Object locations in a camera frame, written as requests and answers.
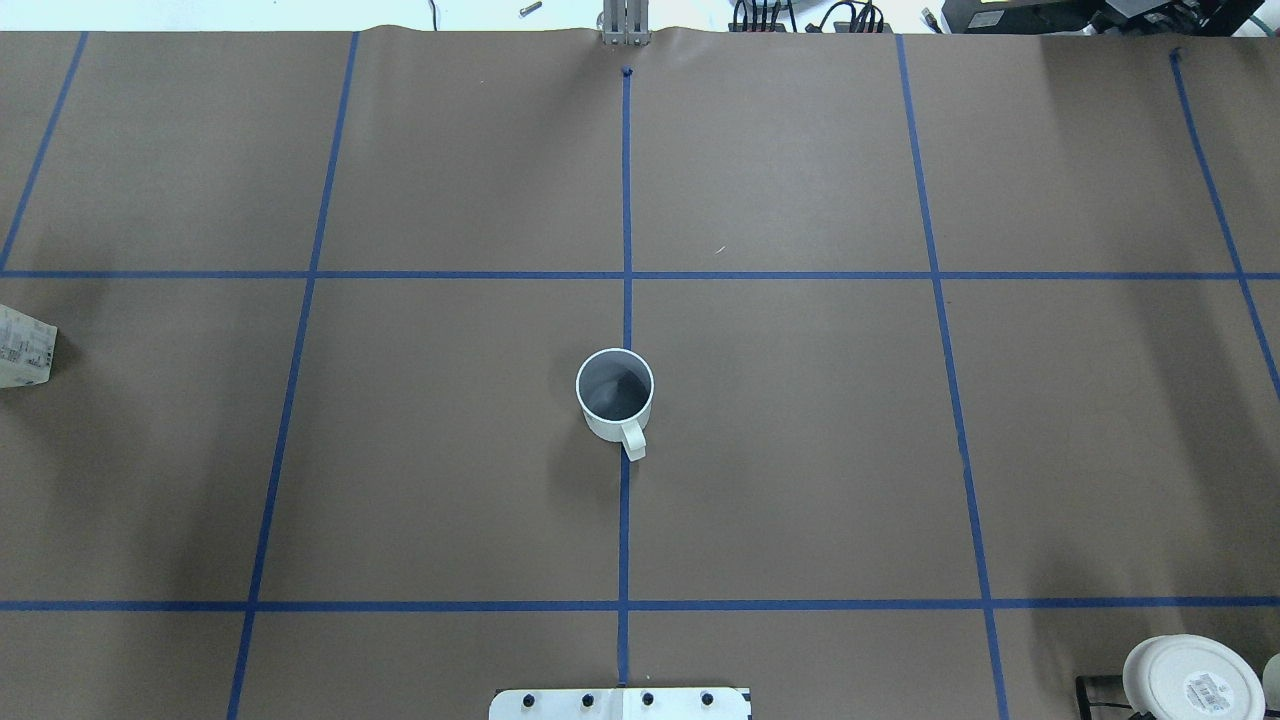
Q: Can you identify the white mug rack near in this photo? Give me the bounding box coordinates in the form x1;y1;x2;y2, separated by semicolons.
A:
1121;634;1267;719

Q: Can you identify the black power strip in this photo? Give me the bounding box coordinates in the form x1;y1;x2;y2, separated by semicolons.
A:
726;1;892;35

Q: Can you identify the blue white milk carton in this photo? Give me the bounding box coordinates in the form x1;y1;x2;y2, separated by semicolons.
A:
1;305;58;389

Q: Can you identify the aluminium frame post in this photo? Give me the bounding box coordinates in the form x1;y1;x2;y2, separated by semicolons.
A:
598;0;652;47

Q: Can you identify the black monitor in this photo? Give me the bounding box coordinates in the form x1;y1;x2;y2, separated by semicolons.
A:
941;1;1265;37

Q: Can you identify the black wire mug rack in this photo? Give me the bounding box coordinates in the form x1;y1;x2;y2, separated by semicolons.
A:
1074;674;1135;720

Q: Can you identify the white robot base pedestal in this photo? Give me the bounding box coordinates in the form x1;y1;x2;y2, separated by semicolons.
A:
488;685;753;719

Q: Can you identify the white mug with handle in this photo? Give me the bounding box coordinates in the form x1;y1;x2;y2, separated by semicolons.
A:
573;348;655;462

